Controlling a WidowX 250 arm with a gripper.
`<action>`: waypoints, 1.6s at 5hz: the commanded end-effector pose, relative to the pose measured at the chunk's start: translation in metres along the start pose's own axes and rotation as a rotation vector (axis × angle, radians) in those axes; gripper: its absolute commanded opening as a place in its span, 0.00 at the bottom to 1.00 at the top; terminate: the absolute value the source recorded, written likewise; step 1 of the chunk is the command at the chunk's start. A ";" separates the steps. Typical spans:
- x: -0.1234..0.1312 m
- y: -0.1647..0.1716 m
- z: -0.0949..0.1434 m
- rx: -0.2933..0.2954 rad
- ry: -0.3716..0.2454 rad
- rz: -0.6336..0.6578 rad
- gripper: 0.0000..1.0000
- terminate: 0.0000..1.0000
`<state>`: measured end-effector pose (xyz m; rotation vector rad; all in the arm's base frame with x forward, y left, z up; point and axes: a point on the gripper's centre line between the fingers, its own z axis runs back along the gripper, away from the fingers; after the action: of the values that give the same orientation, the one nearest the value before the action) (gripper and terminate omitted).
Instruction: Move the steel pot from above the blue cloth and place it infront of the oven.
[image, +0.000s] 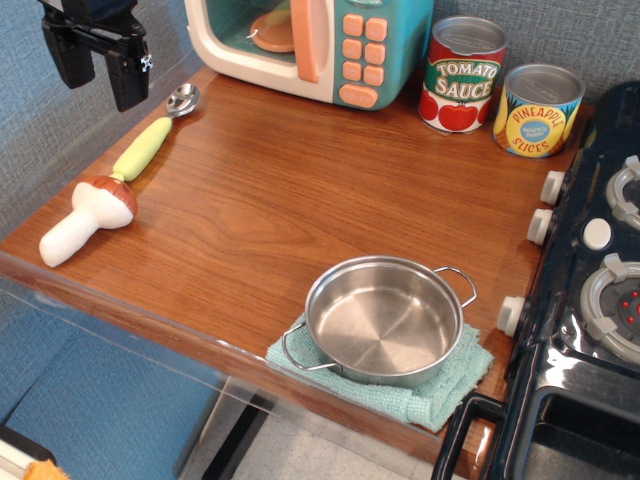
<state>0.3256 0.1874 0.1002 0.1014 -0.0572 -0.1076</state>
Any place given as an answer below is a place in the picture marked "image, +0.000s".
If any light blue folded cloth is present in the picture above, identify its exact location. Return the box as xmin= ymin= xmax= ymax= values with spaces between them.
xmin=267 ymin=316 xmax=493 ymax=432

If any teal toy microwave oven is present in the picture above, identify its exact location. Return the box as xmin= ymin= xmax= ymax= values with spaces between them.
xmin=185 ymin=0 xmax=434 ymax=111

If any pineapple slices can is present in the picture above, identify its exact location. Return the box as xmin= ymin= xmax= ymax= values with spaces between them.
xmin=493 ymin=63 xmax=585 ymax=159

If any white stove knob middle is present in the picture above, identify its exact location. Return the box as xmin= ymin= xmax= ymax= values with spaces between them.
xmin=527 ymin=209 xmax=553 ymax=246

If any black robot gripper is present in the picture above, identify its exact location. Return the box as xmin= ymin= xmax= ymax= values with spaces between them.
xmin=41 ymin=1 xmax=150 ymax=112

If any plush toy mushroom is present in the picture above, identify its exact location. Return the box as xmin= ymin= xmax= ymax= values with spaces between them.
xmin=39 ymin=176 xmax=138 ymax=268

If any steel pot with handles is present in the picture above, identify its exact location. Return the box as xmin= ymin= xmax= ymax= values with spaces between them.
xmin=281 ymin=255 xmax=478 ymax=388

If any orange fuzzy object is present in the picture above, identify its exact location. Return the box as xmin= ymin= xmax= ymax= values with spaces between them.
xmin=23 ymin=460 xmax=70 ymax=480

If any spoon with green handle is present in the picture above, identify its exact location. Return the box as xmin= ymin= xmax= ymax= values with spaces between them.
xmin=111 ymin=83 xmax=200 ymax=182

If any white stove knob upper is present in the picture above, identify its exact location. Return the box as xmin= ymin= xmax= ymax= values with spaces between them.
xmin=540 ymin=170 xmax=565 ymax=206

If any white stove knob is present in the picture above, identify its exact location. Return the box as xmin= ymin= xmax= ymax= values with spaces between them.
xmin=527 ymin=209 xmax=553 ymax=246
xmin=540 ymin=170 xmax=565 ymax=206
xmin=497 ymin=296 xmax=525 ymax=337

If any black toy stove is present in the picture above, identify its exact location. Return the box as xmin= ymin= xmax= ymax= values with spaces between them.
xmin=433 ymin=81 xmax=639 ymax=479

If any white stove knob lower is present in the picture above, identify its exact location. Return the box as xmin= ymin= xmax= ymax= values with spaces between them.
xmin=497 ymin=296 xmax=525 ymax=337

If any tomato sauce can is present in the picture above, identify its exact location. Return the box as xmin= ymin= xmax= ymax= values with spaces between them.
xmin=419 ymin=16 xmax=508 ymax=133

